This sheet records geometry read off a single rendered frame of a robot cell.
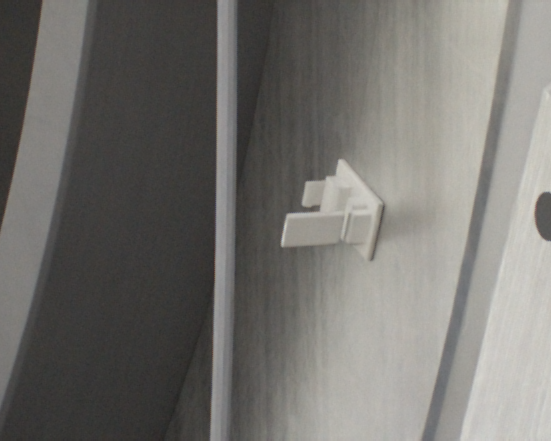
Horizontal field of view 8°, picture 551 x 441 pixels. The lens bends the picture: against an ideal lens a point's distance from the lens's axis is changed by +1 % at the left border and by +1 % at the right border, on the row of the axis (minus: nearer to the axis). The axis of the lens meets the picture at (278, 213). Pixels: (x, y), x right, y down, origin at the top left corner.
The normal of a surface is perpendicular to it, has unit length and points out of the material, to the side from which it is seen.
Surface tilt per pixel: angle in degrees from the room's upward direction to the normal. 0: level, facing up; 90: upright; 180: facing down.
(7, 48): 66
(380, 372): 90
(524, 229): 90
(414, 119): 90
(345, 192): 115
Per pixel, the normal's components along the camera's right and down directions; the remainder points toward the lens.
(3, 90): 0.39, -0.37
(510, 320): -0.89, 0.06
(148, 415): 0.36, 0.68
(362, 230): 0.42, 0.49
